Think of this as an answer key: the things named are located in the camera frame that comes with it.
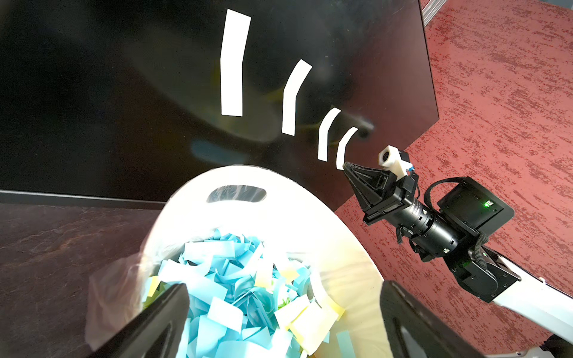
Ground pile of paper strips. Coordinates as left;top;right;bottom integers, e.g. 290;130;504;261
141;231;345;357

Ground white waste basket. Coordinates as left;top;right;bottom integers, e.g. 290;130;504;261
84;164;395;358

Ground black computer monitor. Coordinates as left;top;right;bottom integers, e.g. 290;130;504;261
1;1;439;209

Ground right aluminium frame post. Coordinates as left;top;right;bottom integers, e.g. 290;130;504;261
422;0;447;26

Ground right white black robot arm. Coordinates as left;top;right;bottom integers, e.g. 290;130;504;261
343;163;572;357

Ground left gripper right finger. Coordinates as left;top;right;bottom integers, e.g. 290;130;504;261
380;280;483;357

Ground yellow sticky note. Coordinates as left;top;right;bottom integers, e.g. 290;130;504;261
317;107;341;162
220;9;251;117
281;59;312;137
336;127;358;170

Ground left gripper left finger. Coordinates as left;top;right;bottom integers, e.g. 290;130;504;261
87;283;190;357

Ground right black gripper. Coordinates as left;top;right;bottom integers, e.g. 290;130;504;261
343;162;419;225

